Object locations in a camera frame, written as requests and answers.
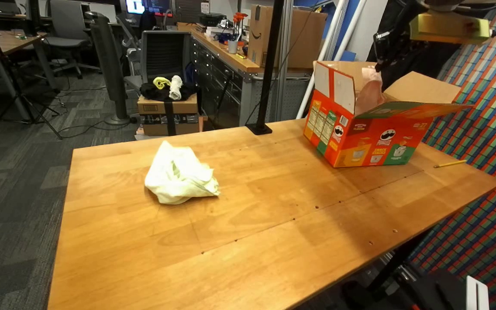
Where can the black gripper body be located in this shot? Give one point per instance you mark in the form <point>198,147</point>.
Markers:
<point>399,23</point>

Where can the light green shirt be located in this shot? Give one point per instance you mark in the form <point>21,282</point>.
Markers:
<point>179,175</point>

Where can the large brown cardboard box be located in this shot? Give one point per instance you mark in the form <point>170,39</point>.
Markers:
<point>300,35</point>

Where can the orange Pringles cardboard box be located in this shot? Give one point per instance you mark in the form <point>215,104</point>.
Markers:
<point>368,139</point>

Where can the white plastic pipe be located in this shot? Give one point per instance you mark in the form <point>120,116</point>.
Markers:
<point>351,28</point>
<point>317,75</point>

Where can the black vertical pole stand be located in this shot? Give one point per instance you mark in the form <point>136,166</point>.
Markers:
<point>270,58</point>

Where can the yellow pencil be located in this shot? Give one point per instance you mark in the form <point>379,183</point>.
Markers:
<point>449,165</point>

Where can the clutter of bench tools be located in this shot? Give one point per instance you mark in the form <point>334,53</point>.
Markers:
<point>227,32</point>

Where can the workbench cabinet with drawers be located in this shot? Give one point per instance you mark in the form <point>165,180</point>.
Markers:
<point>224,87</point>

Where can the colourful woven backdrop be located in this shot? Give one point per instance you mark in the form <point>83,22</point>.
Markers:
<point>482,201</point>

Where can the white rolled cloth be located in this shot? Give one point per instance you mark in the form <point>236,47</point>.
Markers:
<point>176,87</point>

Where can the black open equipment case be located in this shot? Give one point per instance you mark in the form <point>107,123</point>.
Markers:
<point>163,54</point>

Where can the small brown floor carton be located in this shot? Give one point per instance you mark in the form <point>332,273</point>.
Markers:
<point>167,106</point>

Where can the yellow green small item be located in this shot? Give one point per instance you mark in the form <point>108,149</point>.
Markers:
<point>160,84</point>

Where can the wooden crate under carton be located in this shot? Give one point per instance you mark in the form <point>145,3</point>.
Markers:
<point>155,125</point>

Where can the black gear beside table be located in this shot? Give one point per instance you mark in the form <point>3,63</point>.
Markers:
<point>430,294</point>

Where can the blue screen computer monitor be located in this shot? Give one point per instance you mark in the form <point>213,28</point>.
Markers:
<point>134,6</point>

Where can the grey tower fan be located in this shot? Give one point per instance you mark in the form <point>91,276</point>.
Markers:
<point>110,70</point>

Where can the grey office chair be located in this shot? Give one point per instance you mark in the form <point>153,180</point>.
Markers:
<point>67,28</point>

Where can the black tripod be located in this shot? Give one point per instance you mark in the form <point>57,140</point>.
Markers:
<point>7,75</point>

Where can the wooden office desk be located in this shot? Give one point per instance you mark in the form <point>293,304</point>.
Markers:
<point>0,44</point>

